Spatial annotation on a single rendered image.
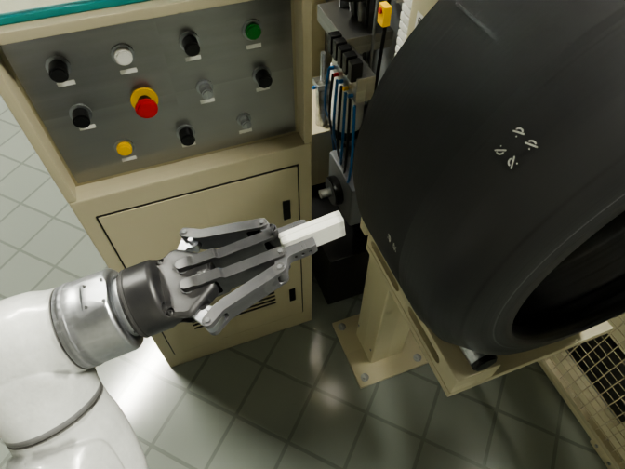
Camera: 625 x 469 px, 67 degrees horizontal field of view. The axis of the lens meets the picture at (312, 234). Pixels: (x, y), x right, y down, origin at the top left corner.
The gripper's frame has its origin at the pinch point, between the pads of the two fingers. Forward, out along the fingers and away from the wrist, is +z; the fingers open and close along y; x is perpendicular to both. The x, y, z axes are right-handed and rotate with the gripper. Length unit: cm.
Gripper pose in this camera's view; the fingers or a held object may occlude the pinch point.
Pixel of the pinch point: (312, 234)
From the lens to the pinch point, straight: 50.6
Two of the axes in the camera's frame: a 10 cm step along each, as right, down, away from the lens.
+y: -3.5, -7.5, 5.6
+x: 1.3, 5.6, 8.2
